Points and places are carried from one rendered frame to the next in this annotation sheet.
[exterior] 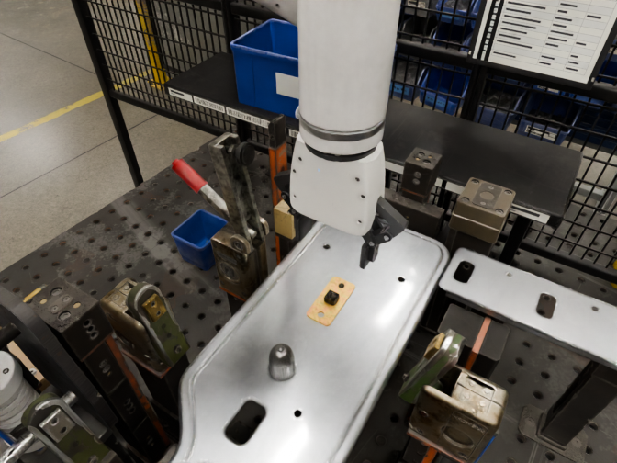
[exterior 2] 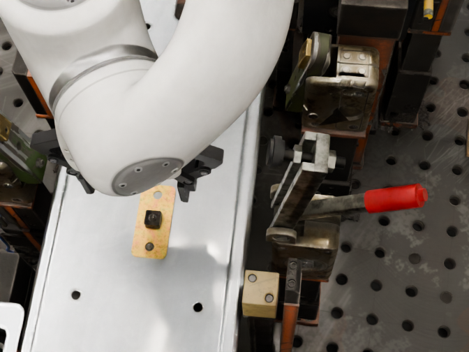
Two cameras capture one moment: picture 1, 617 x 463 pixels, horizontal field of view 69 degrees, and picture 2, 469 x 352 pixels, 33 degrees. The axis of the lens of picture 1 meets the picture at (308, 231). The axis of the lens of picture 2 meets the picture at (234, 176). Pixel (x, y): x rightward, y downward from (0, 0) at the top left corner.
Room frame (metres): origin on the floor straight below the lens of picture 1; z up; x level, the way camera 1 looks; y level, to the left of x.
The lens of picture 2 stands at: (0.71, -0.05, 1.80)
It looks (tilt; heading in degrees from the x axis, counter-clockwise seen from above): 67 degrees down; 159
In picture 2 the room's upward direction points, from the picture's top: 5 degrees counter-clockwise
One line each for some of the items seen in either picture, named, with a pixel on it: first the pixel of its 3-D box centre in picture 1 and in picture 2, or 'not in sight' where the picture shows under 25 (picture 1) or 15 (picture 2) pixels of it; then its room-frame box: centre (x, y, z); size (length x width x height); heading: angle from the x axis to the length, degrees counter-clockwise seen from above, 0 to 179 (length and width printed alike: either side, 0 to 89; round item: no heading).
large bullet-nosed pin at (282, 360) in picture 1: (282, 362); not in sight; (0.29, 0.03, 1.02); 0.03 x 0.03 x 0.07
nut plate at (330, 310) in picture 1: (331, 298); (153, 219); (0.39, -0.03, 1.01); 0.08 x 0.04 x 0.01; 148
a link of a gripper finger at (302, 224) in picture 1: (295, 211); (196, 174); (0.43, 0.02, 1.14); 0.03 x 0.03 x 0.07; 59
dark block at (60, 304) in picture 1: (116, 390); (354, 85); (0.30, 0.28, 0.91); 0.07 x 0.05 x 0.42; 58
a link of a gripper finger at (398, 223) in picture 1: (374, 210); (72, 142); (0.37, -0.07, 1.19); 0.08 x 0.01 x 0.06; 59
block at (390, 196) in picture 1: (398, 258); not in sight; (0.61, -0.18, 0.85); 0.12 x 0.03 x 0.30; 58
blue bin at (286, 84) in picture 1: (313, 73); not in sight; (0.92, -0.01, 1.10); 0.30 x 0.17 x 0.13; 62
